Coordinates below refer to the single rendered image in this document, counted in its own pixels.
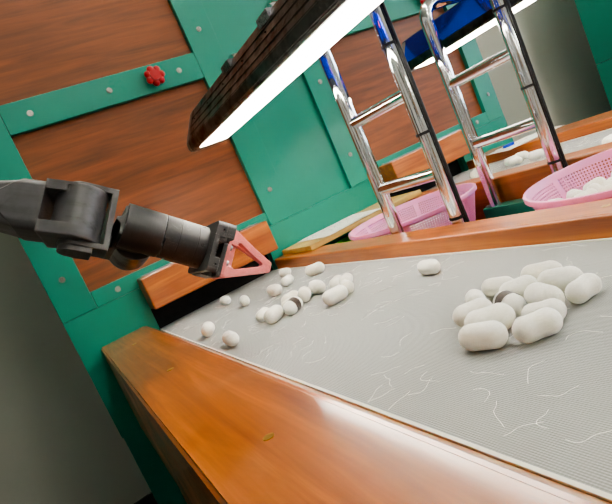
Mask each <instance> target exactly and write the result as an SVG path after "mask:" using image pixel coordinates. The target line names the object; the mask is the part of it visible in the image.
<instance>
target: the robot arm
mask: <svg viewBox="0 0 612 504"><path fill-rule="evenodd" d="M119 191H120V190H117V189H113V188H109V187H105V186H101V185H96V184H92V183H88V182H83V181H66V180H58V179H50V178H47V180H46V181H42V180H34V179H26V178H23V179H19V180H0V232H1V233H5V234H8V235H12V236H15V237H18V238H21V239H23V240H25V241H34V242H43V243H44V244H45V245H46V246H47V247H48V248H57V249H56V252H57V253H59V254H61V255H63V256H67V257H72V258H77V259H83V260H89V258H90V256H92V257H98V258H102V259H107V260H109V261H110V262H111V263H112V264H113V265H114V266H115V267H117V268H119V269H121V270H125V271H131V270H135V269H138V268H140V267H141V266H142V265H143V264H144V263H145V262H146V261H147V259H148V258H149V257H150V256H152V257H155V256H156V257H157V258H161V259H163V260H166V261H170V262H173V263H177V264H181V265H184V266H188V267H189V269H188V273H190V274H192V275H194V276H198V277H201V278H205V279H207V278H211V279H221V278H229V277H238V276H247V275H255V274H264V273H269V272H270V269H271V262H270V261H269V260H268V259H266V258H265V257H264V256H263V255H262V254H261V253H260V252H259V251H257V250H256V249H255V248H254V247H253V246H252V245H251V244H250V243H249V242H248V241H247V240H246V239H245V238H244V237H243V236H242V235H241V234H240V233H239V232H238V231H237V226H236V225H233V224H229V223H226V222H223V221H222V222H221V221H217V222H214V223H212V224H210V225H208V226H206V227H205V226H202V225H199V224H195V223H192V222H189V221H186V220H183V219H179V218H176V217H172V216H169V215H167V214H163V213H160V212H157V211H154V210H151V209H147V208H144V207H141V206H138V205H135V204H132V203H130V204H129V205H128V206H126V208H125V210H124V212H123V214H122V216H117V218H116V220H115V222H114V218H115V212H116V207H117V202H118V196H119ZM107 204H108V208H107ZM106 209H107V211H106ZM236 248H237V249H238V250H240V251H241V252H243V253H244V254H246V255H247V256H249V257H250V258H252V259H253V260H254V261H256V262H257V263H259V267H251V268H242V269H233V268H232V267H231V265H232V261H233V257H234V253H235V249H236Z"/></svg>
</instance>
